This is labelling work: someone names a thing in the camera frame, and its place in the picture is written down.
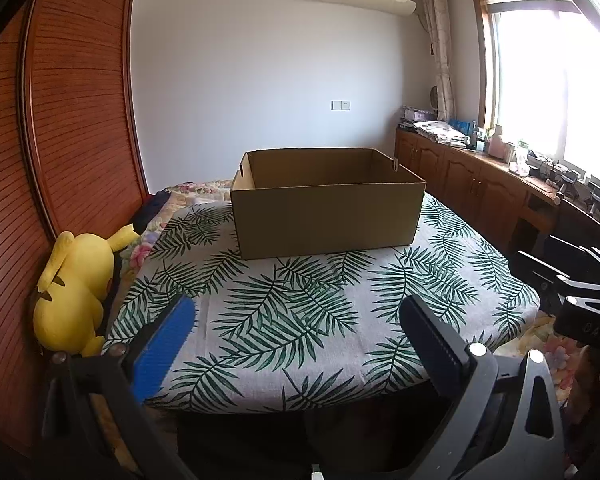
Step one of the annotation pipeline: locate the brown cardboard box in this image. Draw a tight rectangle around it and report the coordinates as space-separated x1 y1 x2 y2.
230 147 427 261

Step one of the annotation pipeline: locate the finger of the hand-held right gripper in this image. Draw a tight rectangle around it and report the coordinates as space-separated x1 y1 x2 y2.
511 251 572 287
544 235 600 267

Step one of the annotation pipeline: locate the pale patterned curtain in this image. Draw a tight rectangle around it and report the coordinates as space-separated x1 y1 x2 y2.
419 0 456 121

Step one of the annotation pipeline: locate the yellow plush toy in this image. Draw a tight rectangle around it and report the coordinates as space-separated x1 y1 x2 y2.
33 223 138 358

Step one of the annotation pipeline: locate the folded printed cloth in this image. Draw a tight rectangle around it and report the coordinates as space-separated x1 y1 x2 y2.
412 120 468 143

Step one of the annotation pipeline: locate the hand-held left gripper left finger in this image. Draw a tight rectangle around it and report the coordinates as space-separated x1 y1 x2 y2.
40 294 196 480

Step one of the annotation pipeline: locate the wooden framed window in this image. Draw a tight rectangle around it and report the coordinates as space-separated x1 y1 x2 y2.
470 0 600 176

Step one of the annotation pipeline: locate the green leaf print cloth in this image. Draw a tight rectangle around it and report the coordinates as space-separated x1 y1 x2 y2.
102 192 541 413

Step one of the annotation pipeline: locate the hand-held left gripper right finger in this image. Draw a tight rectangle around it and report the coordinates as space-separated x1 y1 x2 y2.
399 294 566 480

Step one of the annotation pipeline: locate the dark blue cloth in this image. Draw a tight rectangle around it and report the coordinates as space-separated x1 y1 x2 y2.
131 190 172 234

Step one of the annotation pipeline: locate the long wooden cabinet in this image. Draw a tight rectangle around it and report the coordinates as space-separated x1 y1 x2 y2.
395 127 600 261

